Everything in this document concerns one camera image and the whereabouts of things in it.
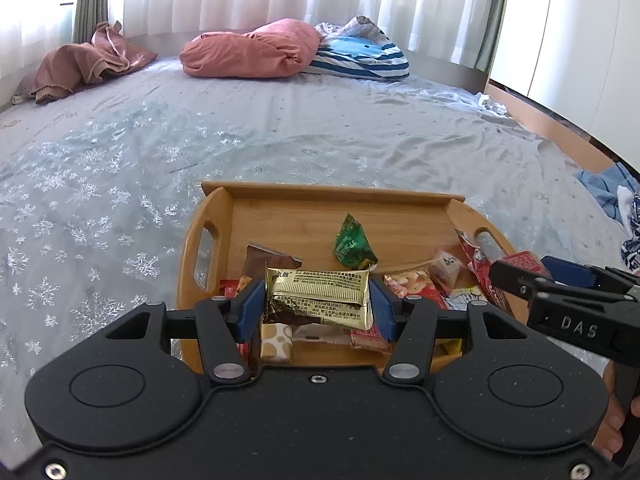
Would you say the gold foil snack packet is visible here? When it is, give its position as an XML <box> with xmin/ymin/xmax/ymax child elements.
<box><xmin>263</xmin><ymin>266</ymin><xmax>375</xmax><ymax>331</ymax></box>

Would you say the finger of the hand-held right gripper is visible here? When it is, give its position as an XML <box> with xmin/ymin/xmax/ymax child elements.
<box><xmin>541</xmin><ymin>255</ymin><xmax>597</xmax><ymax>289</ymax></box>
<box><xmin>487</xmin><ymin>259</ymin><xmax>561</xmax><ymax>306</ymax></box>

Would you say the dark blue patterned cloth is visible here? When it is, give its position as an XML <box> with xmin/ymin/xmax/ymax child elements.
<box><xmin>617</xmin><ymin>185</ymin><xmax>640</xmax><ymax>271</ymax></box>

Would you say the snowflake print bed sheet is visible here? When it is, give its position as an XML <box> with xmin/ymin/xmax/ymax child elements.
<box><xmin>0</xmin><ymin>55</ymin><xmax>640</xmax><ymax>461</ymax></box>

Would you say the blue striped pillow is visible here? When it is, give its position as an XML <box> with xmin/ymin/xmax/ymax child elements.
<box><xmin>300</xmin><ymin>16</ymin><xmax>411</xmax><ymax>82</ymax></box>

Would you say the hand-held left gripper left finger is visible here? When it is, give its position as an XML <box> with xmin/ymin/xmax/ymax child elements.
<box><xmin>105</xmin><ymin>279</ymin><xmax>267</xmax><ymax>386</ymax></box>

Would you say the brown snack packet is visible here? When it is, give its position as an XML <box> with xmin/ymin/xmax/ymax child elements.
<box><xmin>246</xmin><ymin>242</ymin><xmax>304</xmax><ymax>283</ymax></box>

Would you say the small pink white packet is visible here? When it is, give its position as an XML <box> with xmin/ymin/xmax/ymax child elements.
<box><xmin>434</xmin><ymin>254</ymin><xmax>462</xmax><ymax>292</ymax></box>

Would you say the grey and dark red packet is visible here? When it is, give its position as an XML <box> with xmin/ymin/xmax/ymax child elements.
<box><xmin>454</xmin><ymin>229</ymin><xmax>503</xmax><ymax>307</ymax></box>

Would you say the mauve crumpled cloth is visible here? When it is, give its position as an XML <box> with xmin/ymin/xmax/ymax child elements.
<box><xmin>30</xmin><ymin>21</ymin><xmax>158</xmax><ymax>106</ymax></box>

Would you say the white wardrobe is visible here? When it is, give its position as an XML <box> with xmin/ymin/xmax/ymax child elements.
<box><xmin>489</xmin><ymin>0</ymin><xmax>640</xmax><ymax>161</ymax></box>

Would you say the wooden tray with handles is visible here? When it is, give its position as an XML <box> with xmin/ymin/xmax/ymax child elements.
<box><xmin>176</xmin><ymin>180</ymin><xmax>528</xmax><ymax>376</ymax></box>

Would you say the light blue cloth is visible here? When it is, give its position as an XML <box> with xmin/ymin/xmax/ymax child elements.
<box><xmin>574</xmin><ymin>165</ymin><xmax>636</xmax><ymax>218</ymax></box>

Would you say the long dark red bar packet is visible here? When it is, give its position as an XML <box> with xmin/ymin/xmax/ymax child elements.
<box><xmin>219</xmin><ymin>277</ymin><xmax>253</xmax><ymax>360</ymax></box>

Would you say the yellow snack packet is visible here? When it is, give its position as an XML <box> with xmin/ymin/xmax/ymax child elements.
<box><xmin>439</xmin><ymin>286</ymin><xmax>490</xmax><ymax>357</ymax></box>

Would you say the green pea packet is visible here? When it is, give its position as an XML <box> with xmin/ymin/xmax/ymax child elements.
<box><xmin>334</xmin><ymin>212</ymin><xmax>379</xmax><ymax>267</ymax></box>

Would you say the small white cloth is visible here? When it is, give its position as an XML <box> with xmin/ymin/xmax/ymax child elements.
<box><xmin>475</xmin><ymin>92</ymin><xmax>511</xmax><ymax>116</ymax></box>

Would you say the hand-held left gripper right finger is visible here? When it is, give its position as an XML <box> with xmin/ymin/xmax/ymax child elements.
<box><xmin>369</xmin><ymin>277</ymin><xmax>531</xmax><ymax>386</ymax></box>

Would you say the white gold spotted packet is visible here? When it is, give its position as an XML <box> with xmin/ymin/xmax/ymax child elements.
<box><xmin>259</xmin><ymin>322</ymin><xmax>294</xmax><ymax>365</ymax></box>

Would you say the red nut packet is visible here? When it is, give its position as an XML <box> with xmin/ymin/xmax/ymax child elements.
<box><xmin>350</xmin><ymin>269</ymin><xmax>447</xmax><ymax>357</ymax></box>

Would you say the person's right hand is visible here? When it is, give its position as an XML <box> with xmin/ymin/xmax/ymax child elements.
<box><xmin>592</xmin><ymin>361</ymin><xmax>626</xmax><ymax>465</ymax></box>

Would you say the clear packet white pastry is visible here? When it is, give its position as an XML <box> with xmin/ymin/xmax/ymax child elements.
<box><xmin>292</xmin><ymin>327</ymin><xmax>353</xmax><ymax>347</ymax></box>

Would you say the wooden bed frame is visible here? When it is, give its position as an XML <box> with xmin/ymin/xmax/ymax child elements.
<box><xmin>486</xmin><ymin>81</ymin><xmax>621</xmax><ymax>173</ymax></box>

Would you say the pink pillow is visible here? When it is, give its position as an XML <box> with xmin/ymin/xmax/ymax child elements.
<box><xmin>180</xmin><ymin>18</ymin><xmax>321</xmax><ymax>79</ymax></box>

